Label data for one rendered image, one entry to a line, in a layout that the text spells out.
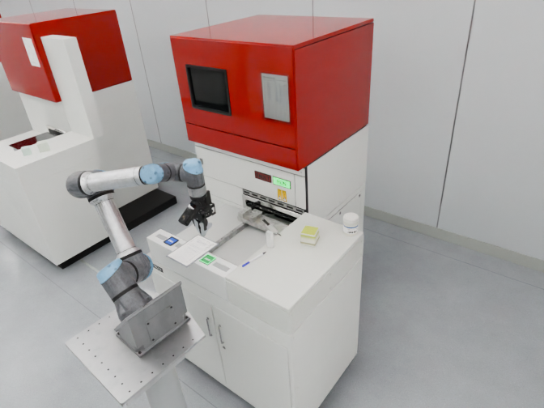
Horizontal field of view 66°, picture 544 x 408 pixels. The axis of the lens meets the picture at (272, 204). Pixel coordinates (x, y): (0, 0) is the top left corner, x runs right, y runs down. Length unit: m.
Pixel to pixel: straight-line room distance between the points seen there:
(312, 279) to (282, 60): 0.96
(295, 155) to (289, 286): 0.64
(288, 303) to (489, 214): 2.19
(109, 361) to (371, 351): 1.59
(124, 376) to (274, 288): 0.66
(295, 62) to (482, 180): 1.97
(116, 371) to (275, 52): 1.46
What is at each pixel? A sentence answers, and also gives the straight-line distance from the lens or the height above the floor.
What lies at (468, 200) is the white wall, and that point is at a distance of 3.54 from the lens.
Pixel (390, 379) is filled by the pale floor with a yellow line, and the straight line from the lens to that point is 2.71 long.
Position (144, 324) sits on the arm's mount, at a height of 0.95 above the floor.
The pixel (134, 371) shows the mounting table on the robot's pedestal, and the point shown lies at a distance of 1.81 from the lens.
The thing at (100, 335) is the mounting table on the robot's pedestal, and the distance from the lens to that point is 1.99.
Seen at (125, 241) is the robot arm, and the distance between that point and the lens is 1.93.
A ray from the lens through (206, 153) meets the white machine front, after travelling 2.58.
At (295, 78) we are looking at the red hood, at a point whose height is 1.68.
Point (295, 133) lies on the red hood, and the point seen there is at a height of 1.42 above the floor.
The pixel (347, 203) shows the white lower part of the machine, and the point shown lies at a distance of 2.66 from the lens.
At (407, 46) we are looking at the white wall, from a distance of 3.31.
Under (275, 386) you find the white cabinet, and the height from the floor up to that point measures 0.40.
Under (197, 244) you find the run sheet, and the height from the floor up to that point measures 0.96.
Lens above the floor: 2.17
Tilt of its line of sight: 31 degrees down
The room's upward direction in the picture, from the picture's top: 5 degrees counter-clockwise
